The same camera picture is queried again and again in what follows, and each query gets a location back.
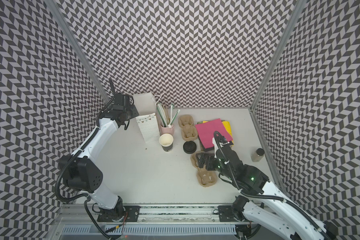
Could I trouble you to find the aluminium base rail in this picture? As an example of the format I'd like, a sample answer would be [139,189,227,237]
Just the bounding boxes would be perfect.
[56,202,259,226]

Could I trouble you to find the aluminium corner post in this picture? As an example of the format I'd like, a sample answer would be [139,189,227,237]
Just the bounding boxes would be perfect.
[250,0,307,112]
[44,0,110,102]

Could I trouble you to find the black sleeved paper cup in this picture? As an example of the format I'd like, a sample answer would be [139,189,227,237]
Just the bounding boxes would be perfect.
[159,134,174,152]

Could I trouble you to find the pulp two cup carrier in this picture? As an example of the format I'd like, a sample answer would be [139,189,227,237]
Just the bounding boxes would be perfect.
[191,151,218,188]

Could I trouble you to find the cartoon animal paper gift bag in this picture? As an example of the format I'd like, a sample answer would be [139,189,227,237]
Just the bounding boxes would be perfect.
[133,93,160,143]

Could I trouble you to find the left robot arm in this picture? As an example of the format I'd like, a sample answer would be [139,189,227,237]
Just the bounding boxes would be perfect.
[55,81,139,222]

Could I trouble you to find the aluminium corner post right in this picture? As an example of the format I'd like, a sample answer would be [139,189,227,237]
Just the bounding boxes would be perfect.
[250,0,307,112]

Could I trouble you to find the pink metal straw bucket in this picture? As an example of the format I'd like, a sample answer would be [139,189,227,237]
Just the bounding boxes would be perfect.
[159,120,175,136]

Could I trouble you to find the green wrapped straw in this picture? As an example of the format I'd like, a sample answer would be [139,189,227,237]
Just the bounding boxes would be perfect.
[169,110,181,127]

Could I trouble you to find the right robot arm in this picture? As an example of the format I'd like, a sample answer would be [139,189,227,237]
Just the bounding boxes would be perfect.
[200,131,338,240]

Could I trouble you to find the stacked pulp cup carriers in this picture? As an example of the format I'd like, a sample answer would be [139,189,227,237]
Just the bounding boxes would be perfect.
[179,115,198,142]

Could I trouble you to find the yellow paper napkin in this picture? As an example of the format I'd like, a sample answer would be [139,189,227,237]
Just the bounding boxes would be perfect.
[222,121,233,138]

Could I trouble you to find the aluminium corner post left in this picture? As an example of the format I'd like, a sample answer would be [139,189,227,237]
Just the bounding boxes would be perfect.
[44,0,110,102]

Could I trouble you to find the black plastic cup lid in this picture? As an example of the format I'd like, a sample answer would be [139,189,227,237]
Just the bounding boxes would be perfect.
[183,141,197,154]

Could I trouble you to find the magenta paper napkin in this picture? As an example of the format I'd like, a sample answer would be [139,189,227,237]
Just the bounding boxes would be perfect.
[195,119,234,152]

